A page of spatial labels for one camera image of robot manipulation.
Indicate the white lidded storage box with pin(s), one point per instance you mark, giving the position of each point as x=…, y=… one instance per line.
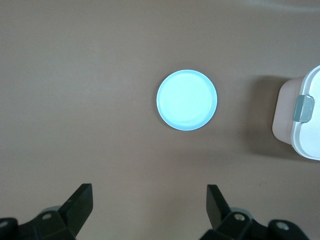
x=307, y=130

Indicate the light blue round plate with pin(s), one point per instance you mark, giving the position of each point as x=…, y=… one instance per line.
x=187, y=100

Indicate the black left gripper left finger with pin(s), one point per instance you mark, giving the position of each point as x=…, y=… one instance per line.
x=75, y=212

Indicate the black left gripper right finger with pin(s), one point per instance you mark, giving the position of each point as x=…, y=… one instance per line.
x=220, y=212

